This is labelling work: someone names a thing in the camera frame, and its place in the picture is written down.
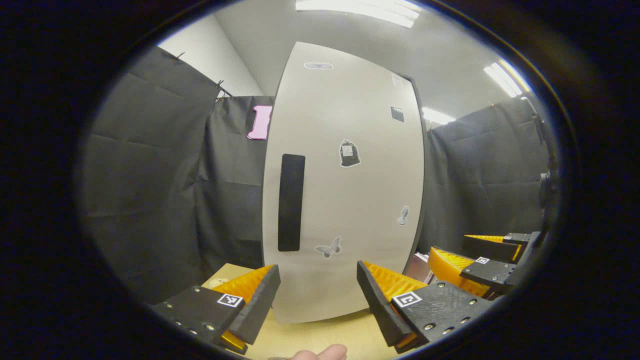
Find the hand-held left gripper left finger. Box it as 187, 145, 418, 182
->
150, 264, 282, 356

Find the ceiling light panel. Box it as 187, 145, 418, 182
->
295, 0, 421, 29
422, 106, 457, 126
483, 60, 531, 98

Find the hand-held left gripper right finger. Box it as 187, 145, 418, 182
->
356, 260, 493, 354

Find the beige cabinet door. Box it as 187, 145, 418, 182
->
261, 41, 426, 325

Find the black backdrop cloth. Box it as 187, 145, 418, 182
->
80, 46, 556, 306

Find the dark grey cabinet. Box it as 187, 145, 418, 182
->
397, 72, 432, 273

